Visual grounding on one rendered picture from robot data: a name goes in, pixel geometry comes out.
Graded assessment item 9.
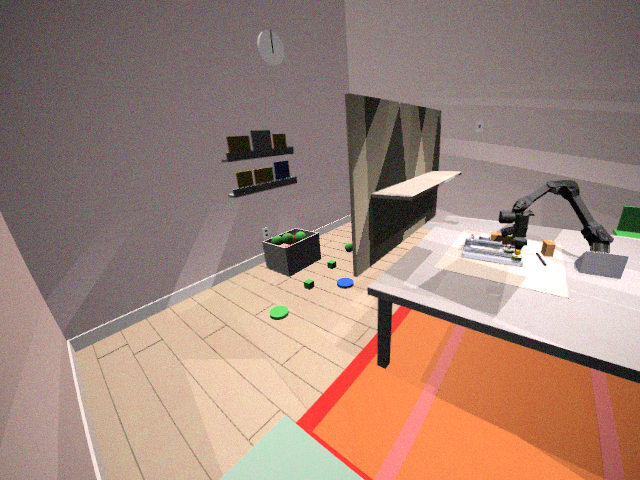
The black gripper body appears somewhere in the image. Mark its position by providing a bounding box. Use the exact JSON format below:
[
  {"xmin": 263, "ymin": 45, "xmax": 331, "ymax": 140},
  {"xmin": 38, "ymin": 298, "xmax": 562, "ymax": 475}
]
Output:
[{"xmin": 512, "ymin": 223, "xmax": 528, "ymax": 246}]

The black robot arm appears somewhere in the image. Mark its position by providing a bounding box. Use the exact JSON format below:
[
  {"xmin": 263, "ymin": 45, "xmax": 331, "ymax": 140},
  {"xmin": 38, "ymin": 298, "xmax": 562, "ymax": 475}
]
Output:
[{"xmin": 499, "ymin": 180, "xmax": 614, "ymax": 253}]

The orange-yellow block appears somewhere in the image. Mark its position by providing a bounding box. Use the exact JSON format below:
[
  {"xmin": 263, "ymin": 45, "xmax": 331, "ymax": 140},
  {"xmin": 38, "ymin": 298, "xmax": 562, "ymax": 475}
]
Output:
[{"xmin": 541, "ymin": 240, "xmax": 556, "ymax": 258}]

